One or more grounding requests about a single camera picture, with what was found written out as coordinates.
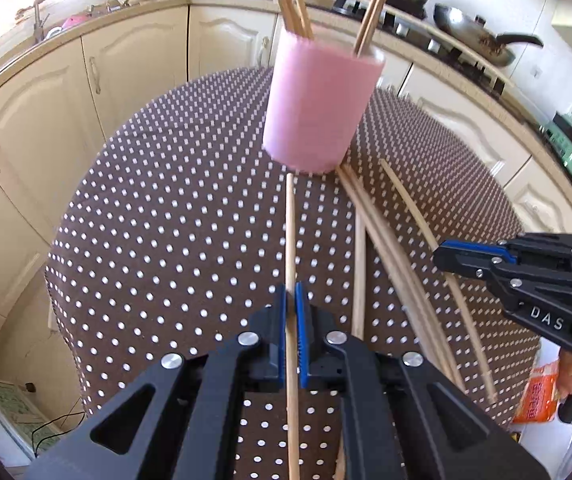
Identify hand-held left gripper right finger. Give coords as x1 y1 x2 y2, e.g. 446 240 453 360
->
295 282 550 480

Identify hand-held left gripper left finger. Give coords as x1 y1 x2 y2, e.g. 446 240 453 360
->
23 285 287 480

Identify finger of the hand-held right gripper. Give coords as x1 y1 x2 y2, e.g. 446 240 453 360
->
433 247 572 287
440 233 572 264

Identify pile of wooden chopsticks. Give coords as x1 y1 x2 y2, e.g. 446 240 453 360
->
336 162 469 393

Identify long wooden chopstick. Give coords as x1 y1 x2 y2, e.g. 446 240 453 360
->
285 172 301 480
379 158 498 405

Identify pink cup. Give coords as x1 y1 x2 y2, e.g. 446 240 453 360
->
262 29 385 176

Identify bunch of wooden chopsticks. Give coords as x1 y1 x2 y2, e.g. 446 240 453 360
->
263 0 401 56

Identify person's right hand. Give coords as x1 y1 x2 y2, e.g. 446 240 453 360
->
557 344 572 397

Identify orange plastic bag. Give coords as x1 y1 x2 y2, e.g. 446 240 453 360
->
513 355 566 426

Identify round polka-dot table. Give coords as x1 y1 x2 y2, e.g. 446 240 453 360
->
43 67 549 480

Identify steel wok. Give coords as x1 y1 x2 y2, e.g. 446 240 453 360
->
433 2 545 68

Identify black glass cooktop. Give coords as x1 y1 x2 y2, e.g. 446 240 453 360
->
328 0 509 96

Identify green printed cardboard box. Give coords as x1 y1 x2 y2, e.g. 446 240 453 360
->
0 367 52 461

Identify cream base cabinets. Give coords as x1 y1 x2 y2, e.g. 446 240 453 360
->
0 5 572 331

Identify beige stone countertop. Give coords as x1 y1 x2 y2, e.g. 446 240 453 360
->
0 0 572 236

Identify metal faucet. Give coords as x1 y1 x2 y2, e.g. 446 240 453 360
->
16 0 52 43

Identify black cable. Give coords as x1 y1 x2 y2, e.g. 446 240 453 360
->
31 407 87 456

